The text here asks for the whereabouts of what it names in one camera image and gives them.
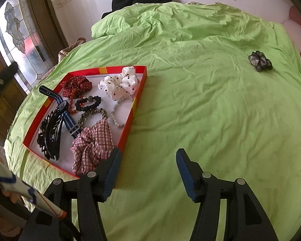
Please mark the wooden door frame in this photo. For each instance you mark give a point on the wooden door frame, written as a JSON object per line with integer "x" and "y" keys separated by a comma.
{"x": 47, "y": 17}

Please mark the black scrunchie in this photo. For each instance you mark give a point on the black scrunchie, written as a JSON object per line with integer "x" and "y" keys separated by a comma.
{"x": 90, "y": 103}

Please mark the red checkered scrunchie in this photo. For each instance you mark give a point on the red checkered scrunchie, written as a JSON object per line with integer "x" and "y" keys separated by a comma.
{"x": 92, "y": 143}

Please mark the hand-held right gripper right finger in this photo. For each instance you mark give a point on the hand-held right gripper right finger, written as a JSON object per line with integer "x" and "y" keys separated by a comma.
{"x": 187, "y": 175}

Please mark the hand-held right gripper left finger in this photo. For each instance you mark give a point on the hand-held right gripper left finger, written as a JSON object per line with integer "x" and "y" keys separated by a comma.
{"x": 112, "y": 170}

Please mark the green bed sheet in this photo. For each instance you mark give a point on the green bed sheet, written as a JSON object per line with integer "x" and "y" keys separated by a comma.
{"x": 203, "y": 105}

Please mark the leopard print scrunchie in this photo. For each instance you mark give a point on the leopard print scrunchie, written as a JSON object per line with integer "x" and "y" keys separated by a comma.
{"x": 90, "y": 113}

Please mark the patterned bed cover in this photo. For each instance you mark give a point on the patterned bed cover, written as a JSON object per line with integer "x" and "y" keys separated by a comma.
{"x": 70, "y": 47}

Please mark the red cardboard box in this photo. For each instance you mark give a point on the red cardboard box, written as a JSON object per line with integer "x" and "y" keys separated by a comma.
{"x": 138, "y": 100}

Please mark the white polka dot scrunchie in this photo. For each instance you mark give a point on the white polka dot scrunchie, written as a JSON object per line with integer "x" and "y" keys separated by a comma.
{"x": 120, "y": 82}

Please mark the black hair claw clip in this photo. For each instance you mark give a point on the black hair claw clip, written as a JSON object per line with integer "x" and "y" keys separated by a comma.
{"x": 50, "y": 135}

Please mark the grey scrunchie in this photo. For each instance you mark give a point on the grey scrunchie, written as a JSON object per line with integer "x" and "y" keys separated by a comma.
{"x": 259, "y": 60}

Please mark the red polka dot scrunchie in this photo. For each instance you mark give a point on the red polka dot scrunchie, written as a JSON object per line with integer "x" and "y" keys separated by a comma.
{"x": 76, "y": 84}

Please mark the stained glass window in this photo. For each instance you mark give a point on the stained glass window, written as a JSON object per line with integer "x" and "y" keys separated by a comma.
{"x": 17, "y": 35}

